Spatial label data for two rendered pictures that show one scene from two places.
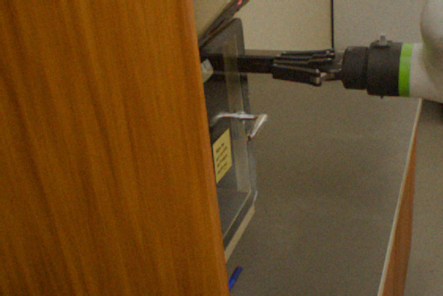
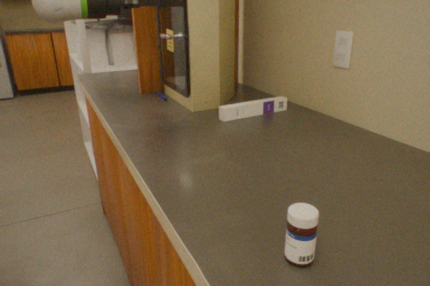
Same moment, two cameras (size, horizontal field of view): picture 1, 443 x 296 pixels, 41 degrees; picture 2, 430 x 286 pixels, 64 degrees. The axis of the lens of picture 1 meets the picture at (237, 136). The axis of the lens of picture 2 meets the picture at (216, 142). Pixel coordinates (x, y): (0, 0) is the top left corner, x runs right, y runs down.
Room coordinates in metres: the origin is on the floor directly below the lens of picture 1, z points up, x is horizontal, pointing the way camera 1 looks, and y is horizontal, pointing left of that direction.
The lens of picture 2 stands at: (1.96, -0.86, 1.30)
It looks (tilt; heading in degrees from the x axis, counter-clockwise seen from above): 22 degrees down; 132
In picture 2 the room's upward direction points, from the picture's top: 1 degrees counter-clockwise
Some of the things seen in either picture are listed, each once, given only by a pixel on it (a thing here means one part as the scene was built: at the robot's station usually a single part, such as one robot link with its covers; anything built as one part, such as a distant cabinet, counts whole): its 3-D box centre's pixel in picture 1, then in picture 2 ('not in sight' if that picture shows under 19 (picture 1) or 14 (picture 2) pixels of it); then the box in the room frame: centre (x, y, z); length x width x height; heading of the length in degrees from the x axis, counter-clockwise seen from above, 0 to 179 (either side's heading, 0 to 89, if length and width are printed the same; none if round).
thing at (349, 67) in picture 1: (341, 67); (120, 2); (0.98, -0.19, 1.31); 0.09 x 0.08 x 0.07; 68
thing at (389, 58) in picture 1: (384, 66); (95, 1); (0.95, -0.26, 1.31); 0.09 x 0.06 x 0.12; 158
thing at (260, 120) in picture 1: (249, 126); (169, 35); (1.01, -0.02, 1.20); 0.10 x 0.05 x 0.03; 157
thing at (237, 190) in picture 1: (221, 147); (171, 37); (0.95, 0.03, 1.19); 0.30 x 0.01 x 0.40; 157
